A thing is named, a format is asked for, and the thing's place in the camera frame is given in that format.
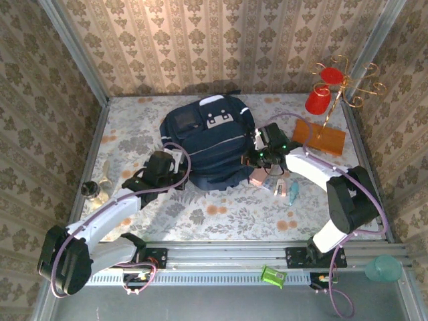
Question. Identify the pink pencil case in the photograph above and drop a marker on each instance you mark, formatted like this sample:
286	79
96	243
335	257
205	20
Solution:
258	179

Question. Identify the small white blue eraser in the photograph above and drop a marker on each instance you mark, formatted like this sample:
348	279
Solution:
268	184

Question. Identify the navy student backpack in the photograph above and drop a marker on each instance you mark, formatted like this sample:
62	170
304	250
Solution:
214	150

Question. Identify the white pink correction tape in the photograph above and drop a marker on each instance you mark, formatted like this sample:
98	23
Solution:
280	189

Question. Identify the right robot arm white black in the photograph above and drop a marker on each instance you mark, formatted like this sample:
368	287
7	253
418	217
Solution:
351	200

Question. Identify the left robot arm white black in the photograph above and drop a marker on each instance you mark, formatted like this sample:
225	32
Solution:
63	267

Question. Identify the teal plastic pen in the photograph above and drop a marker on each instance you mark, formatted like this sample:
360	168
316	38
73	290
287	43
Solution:
293	194

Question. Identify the beige wooden scoop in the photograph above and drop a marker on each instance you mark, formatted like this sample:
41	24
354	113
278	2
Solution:
106	183

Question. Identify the red plastic cup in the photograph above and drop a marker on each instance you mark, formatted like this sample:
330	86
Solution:
317	102
331	75

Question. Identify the glass bottle black cap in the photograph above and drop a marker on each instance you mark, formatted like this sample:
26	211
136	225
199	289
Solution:
89	189

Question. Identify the green snack packet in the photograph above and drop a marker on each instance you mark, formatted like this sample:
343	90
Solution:
274	277

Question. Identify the grey metal tray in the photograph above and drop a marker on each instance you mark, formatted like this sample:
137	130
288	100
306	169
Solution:
200	304

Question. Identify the teal plastic cup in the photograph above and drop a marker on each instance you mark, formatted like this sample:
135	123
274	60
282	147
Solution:
384	269

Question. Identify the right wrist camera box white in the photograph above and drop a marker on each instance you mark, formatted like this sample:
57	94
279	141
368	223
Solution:
260	140

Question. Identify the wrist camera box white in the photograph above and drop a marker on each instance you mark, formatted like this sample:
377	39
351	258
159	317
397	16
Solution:
260	140
175	157

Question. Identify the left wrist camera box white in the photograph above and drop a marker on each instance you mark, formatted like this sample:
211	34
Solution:
175	157

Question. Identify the aluminium table edge rail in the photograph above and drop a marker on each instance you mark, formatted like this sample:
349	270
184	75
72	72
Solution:
357	140
97	133

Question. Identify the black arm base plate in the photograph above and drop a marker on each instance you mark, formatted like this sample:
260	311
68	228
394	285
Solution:
157	257
296	257

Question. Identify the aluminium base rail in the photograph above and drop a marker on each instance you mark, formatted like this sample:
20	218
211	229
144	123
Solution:
227	255

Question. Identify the aluminium frame post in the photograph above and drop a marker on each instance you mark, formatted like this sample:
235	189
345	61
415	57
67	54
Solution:
78	57
376	43

